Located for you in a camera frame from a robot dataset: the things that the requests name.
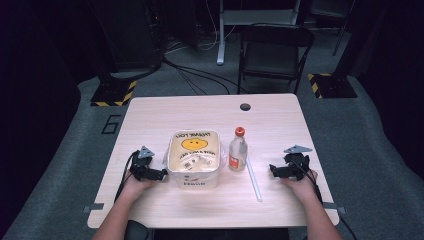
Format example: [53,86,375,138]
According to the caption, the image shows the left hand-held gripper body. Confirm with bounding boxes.
[129,145,156,182]

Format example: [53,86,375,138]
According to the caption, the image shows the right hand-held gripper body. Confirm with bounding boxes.
[283,144,314,181]

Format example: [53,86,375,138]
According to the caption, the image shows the white straw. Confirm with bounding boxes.
[245,156,264,203]

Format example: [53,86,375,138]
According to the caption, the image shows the white square bin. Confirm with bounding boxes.
[165,129,223,191]

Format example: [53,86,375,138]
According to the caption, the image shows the smiley print plastic bag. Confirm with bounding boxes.
[162,129,228,175]

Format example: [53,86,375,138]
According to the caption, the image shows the clear bottle with red cap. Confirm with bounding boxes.
[228,126,249,173]

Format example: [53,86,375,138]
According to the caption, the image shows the person's left hand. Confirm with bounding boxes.
[120,173,157,201]

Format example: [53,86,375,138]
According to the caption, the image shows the person's right hand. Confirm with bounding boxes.
[280,169,320,205]

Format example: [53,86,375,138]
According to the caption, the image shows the dark rounded object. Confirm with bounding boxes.
[123,219,151,240]

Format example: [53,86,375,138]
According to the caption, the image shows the black stand base striped edge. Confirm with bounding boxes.
[90,79,139,108]
[306,72,359,100]

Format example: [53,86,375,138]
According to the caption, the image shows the black folding chair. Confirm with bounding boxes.
[236,22,316,96]

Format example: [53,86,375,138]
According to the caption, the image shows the black cabinet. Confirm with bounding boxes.
[94,0,162,74]

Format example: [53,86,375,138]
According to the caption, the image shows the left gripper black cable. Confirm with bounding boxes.
[114,150,140,203]

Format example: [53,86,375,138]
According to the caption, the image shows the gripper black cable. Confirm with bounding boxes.
[289,159,358,240]
[114,150,140,203]

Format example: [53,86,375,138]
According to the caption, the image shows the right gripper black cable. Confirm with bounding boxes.
[289,159,358,240]

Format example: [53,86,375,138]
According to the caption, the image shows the grey metal table bracket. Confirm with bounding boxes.
[82,202,105,215]
[320,200,347,215]

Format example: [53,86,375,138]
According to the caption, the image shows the black floor cable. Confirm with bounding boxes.
[162,57,232,96]

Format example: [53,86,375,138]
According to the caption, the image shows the white floor cables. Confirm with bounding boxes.
[165,0,238,53]

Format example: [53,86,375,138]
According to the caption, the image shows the white desk frame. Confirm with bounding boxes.
[216,0,303,66]

